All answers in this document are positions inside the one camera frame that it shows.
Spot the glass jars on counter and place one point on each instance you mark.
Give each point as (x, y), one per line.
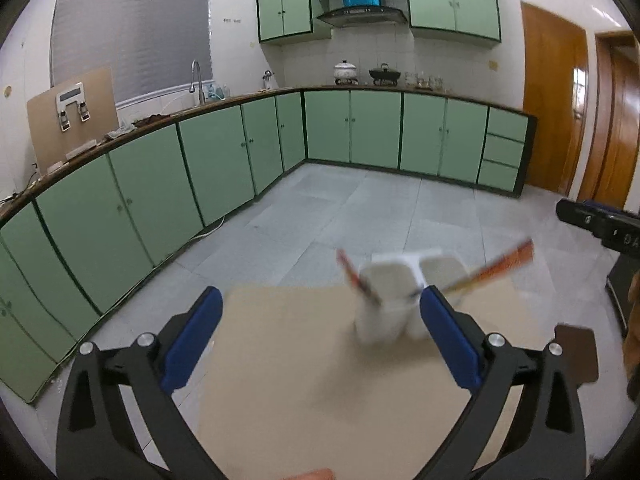
(425, 81)

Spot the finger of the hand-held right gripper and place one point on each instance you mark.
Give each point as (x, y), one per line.
(575, 212)

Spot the red chopstick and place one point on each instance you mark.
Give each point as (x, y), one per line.
(350, 272)

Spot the white cloth on counter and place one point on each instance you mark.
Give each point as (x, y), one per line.
(120, 130)

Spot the black wok with lid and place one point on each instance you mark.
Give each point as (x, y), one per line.
(385, 74)

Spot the white lidded pot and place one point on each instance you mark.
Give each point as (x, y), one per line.
(346, 70)

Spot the wooden door with glass pane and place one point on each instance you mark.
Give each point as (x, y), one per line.
(620, 125)

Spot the black range hood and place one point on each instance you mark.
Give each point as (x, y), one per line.
(360, 15)

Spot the brown cardboard sheet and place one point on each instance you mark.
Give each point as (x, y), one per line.
(100, 95)

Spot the green base cabinets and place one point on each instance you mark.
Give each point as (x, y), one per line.
(140, 195)

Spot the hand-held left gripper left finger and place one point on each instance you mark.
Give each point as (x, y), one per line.
(192, 340)

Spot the brown paper table cover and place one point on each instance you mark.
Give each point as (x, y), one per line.
(300, 360)

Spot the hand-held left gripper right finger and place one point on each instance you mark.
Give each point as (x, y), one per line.
(450, 340)

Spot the orange printed chopstick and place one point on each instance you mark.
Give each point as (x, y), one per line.
(500, 265)

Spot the steel sink faucet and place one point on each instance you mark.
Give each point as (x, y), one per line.
(201, 90)

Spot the grey window blind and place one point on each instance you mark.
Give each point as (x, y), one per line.
(130, 25)

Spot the bottles beside sink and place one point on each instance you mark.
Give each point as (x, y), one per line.
(219, 92)

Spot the person's right forearm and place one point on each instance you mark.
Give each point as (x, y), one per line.
(634, 330)

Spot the white two-compartment utensil holder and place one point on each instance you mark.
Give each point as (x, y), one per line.
(385, 310)

